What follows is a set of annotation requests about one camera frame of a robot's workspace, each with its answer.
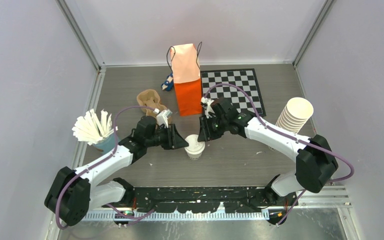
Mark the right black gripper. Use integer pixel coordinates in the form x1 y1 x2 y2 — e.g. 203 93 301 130
198 113 228 143

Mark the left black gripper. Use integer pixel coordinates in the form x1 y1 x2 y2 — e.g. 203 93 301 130
145 124 188 151

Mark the white plastic cup lid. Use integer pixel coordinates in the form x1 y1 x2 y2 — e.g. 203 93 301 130
184 134 205 151

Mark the white paper coffee cup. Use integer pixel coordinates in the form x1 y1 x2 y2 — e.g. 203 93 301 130
185 149 203 160

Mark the stack of white paper cups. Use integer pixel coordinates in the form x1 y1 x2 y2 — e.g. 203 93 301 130
275 97 314 134

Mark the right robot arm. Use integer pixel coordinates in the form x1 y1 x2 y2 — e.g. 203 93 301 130
198 97 339 205

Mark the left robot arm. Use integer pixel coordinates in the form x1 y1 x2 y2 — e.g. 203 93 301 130
44 116 189 226

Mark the brown pulp cup carrier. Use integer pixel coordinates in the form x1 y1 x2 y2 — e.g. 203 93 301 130
136 89 172 126

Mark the blue white toy figure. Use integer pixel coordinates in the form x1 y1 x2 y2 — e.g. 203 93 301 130
161 73 174 92

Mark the black white checkerboard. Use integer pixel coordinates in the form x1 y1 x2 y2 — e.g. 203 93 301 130
201 68 267 117

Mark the blue straw holder cup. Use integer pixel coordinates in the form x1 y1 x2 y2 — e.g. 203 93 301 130
92 133 119 155

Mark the orange paper bag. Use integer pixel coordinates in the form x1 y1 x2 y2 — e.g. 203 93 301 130
166 43 203 117

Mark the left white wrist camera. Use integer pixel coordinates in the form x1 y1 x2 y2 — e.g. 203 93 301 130
156 109 173 128

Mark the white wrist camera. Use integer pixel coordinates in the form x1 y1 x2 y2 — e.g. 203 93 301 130
156 109 173 128
200 97 215 119

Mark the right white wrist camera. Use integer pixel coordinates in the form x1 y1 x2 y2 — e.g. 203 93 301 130
200 97 215 119

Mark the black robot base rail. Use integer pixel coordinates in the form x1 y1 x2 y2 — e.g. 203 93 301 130
112 186 297 214

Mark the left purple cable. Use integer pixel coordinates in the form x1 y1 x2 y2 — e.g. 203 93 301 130
54 105 161 231

